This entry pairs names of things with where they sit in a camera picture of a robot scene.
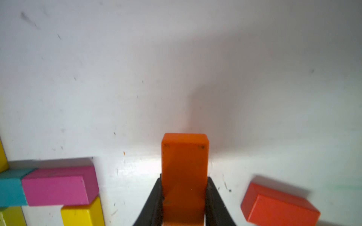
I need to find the teal small block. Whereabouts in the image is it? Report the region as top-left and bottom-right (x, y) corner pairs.
(0, 168), (36, 207)

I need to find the yellow long block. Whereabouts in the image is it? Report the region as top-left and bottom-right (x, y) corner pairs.
(1, 206), (27, 226)

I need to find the lime yellow block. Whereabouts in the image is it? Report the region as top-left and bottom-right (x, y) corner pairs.
(61, 196), (105, 226)

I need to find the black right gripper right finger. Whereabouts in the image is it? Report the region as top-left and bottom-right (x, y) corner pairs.
(205, 177), (236, 226)

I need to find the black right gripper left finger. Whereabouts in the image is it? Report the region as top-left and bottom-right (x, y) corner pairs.
(133, 175), (164, 226)

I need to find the magenta block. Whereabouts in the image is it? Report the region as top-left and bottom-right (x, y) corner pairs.
(21, 166), (99, 206)

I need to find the red small block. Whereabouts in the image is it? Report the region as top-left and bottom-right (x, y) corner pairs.
(240, 182), (321, 226)

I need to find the orange long block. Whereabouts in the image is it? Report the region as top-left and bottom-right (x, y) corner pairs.
(161, 133), (209, 226)

